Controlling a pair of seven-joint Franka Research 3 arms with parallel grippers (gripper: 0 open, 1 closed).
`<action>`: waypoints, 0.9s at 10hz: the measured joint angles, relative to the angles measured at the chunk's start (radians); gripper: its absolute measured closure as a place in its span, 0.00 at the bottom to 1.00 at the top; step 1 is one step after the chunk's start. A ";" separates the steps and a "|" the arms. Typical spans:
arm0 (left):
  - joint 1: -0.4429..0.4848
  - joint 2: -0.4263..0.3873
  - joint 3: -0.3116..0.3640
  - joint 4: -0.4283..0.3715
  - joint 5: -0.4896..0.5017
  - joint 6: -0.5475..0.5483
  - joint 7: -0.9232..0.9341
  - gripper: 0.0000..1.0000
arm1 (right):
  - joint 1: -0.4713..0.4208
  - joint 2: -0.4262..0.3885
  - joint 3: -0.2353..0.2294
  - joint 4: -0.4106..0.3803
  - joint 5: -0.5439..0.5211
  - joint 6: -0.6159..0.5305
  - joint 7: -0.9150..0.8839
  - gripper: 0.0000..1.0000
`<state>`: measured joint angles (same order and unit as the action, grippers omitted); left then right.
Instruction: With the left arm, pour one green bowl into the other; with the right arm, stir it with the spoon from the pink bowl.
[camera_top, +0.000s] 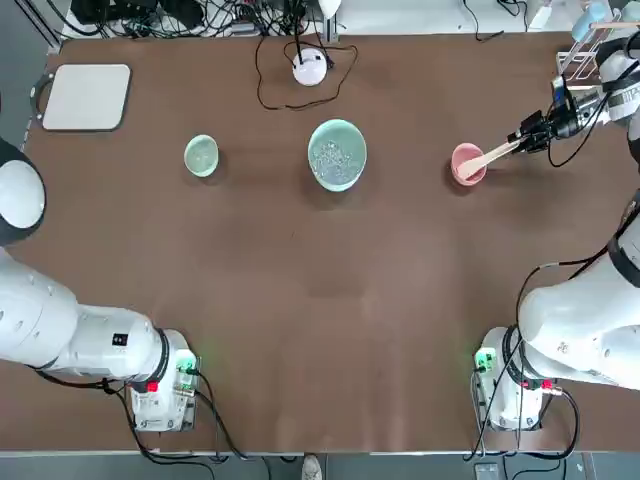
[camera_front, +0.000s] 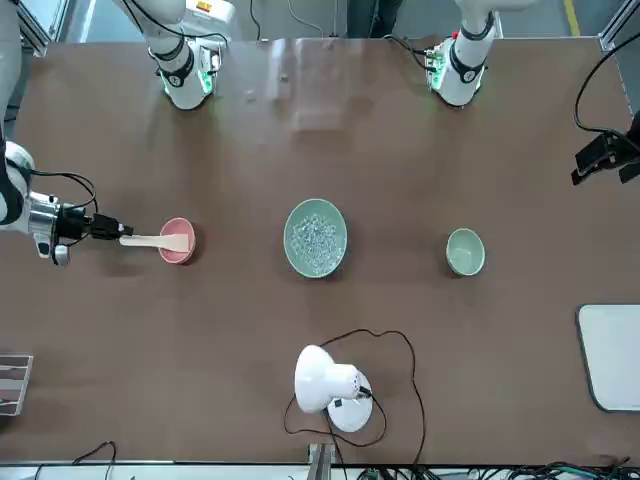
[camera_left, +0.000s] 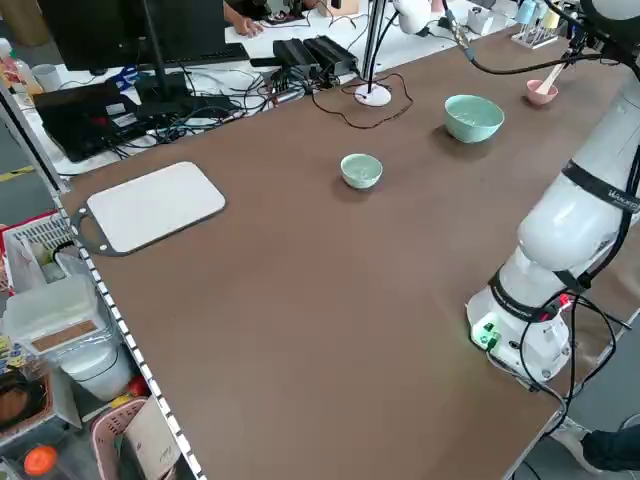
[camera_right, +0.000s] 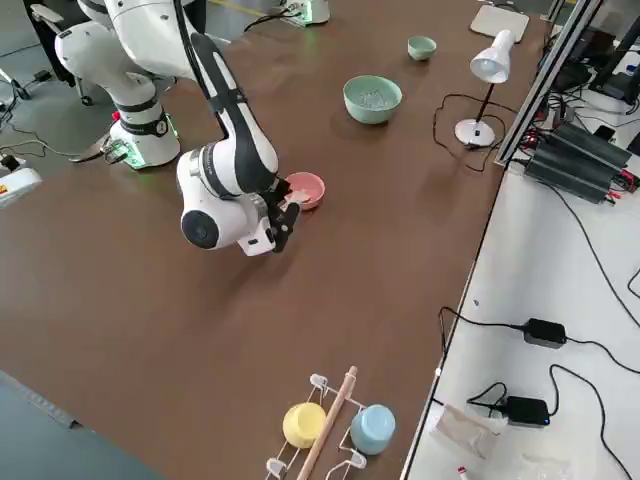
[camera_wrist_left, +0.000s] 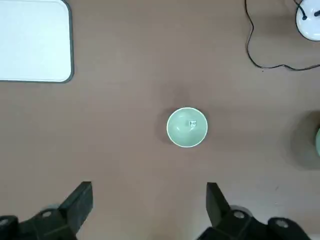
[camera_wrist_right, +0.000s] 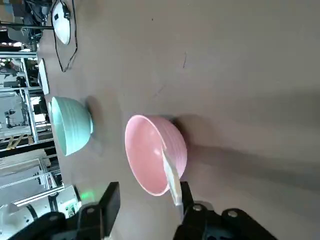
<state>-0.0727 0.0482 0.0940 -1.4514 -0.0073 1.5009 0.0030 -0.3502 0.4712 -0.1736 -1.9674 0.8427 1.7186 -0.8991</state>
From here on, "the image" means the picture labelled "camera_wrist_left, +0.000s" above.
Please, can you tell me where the large green bowl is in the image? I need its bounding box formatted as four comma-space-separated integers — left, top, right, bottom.
314, 127, 320, 157

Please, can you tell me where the white square tray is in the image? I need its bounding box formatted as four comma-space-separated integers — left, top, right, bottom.
0, 0, 75, 84

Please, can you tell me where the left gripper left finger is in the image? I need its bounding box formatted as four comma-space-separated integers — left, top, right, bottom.
0, 181, 94, 240

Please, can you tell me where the small green bowl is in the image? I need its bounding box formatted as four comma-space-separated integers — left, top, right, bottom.
166, 107, 208, 148

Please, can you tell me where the white desk lamp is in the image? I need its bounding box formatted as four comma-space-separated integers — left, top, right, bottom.
295, 0, 320, 41

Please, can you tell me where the black lamp cable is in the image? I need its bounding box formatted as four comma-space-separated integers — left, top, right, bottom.
244, 0, 320, 72

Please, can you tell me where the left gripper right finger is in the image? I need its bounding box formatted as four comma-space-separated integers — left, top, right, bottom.
199, 182, 312, 240

